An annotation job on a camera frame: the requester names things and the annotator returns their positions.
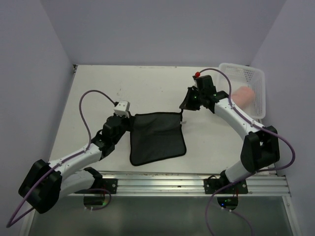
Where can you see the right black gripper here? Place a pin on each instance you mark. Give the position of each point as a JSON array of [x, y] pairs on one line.
[[187, 103]]

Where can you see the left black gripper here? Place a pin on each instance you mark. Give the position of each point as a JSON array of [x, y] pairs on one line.
[[128, 120]]

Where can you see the pink towel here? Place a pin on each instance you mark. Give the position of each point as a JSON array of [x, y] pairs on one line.
[[243, 97]]

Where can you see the black cloth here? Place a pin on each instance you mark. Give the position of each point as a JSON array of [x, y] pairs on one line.
[[156, 136]]

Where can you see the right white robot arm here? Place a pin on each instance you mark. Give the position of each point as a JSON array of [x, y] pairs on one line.
[[260, 149]]

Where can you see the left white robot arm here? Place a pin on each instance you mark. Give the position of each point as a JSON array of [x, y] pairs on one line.
[[42, 187]]

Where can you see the white plastic basket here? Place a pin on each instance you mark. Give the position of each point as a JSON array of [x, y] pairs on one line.
[[245, 76]]

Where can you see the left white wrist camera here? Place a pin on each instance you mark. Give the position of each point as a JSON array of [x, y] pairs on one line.
[[122, 109]]

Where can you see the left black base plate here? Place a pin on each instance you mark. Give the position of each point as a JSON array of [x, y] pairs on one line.
[[109, 184]]

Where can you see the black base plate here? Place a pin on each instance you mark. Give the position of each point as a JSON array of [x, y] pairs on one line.
[[109, 184], [212, 184]]

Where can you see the aluminium mounting rail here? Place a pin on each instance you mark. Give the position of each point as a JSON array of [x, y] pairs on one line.
[[186, 185]]

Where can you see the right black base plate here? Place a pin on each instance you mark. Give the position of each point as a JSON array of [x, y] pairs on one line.
[[212, 184]]

